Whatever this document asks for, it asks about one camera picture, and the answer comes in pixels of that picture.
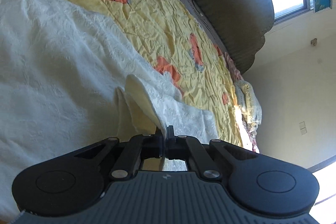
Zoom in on white textured pants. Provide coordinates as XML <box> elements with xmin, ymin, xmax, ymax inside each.
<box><xmin>1</xmin><ymin>0</ymin><xmax>218</xmax><ymax>221</ymax></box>

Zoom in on yellow carrot print quilt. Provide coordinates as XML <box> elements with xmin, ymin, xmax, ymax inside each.
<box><xmin>67</xmin><ymin>0</ymin><xmax>258</xmax><ymax>152</ymax></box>

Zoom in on striped grey pillow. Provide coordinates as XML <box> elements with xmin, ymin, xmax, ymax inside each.
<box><xmin>180</xmin><ymin>0</ymin><xmax>228</xmax><ymax>53</ymax></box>

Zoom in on folded cream blanket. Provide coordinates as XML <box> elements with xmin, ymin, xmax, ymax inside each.
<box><xmin>234</xmin><ymin>80</ymin><xmax>262</xmax><ymax>133</ymax></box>

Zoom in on pink cloth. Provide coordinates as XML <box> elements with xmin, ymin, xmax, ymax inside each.
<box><xmin>224</xmin><ymin>52</ymin><xmax>244</xmax><ymax>82</ymax></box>

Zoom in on white wall switch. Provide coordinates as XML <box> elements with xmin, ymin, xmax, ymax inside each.
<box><xmin>299</xmin><ymin>122</ymin><xmax>307</xmax><ymax>135</ymax></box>

